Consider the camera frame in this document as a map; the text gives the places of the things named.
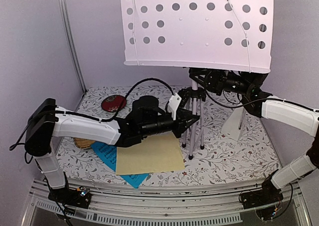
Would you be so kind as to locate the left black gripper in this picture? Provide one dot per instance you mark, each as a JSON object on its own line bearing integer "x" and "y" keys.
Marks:
{"x": 184, "y": 115}

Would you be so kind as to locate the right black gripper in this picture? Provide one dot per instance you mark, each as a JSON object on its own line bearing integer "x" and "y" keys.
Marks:
{"x": 216, "y": 78}

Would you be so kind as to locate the yellow sheet music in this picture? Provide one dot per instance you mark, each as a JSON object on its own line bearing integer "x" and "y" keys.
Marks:
{"x": 156, "y": 153}

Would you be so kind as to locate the white metronome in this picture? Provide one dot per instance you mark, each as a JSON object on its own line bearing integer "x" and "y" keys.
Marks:
{"x": 233, "y": 126}

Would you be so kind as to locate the silver tripod music stand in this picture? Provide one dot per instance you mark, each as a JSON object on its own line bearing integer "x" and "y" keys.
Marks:
{"x": 231, "y": 35}

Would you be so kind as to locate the blue paper sheet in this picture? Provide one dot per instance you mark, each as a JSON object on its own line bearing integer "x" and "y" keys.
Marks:
{"x": 108, "y": 155}

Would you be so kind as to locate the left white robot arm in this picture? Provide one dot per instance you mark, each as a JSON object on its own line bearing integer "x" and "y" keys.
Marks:
{"x": 50, "y": 120}

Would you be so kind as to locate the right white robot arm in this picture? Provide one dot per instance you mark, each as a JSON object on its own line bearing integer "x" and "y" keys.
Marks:
{"x": 265, "y": 105}

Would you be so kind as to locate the floral table mat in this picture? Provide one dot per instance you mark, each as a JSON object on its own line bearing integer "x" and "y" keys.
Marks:
{"x": 222, "y": 160}

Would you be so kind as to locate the red floral plate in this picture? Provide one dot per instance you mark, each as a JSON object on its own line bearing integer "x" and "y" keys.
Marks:
{"x": 112, "y": 103}

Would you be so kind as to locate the woven bamboo tray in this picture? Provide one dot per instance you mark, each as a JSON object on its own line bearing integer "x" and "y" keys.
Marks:
{"x": 83, "y": 143}

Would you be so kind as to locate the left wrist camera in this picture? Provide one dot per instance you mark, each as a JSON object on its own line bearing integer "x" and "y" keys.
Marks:
{"x": 173, "y": 107}

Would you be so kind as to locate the front aluminium rail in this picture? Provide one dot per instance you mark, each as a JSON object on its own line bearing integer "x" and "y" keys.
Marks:
{"x": 206, "y": 205}

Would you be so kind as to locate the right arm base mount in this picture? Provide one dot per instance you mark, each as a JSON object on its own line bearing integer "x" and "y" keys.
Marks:
{"x": 252, "y": 199}

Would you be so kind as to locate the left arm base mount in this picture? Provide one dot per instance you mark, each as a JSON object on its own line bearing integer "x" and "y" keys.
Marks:
{"x": 79, "y": 197}

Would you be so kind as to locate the left aluminium frame post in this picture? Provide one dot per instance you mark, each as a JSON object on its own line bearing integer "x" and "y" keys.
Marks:
{"x": 71, "y": 45}

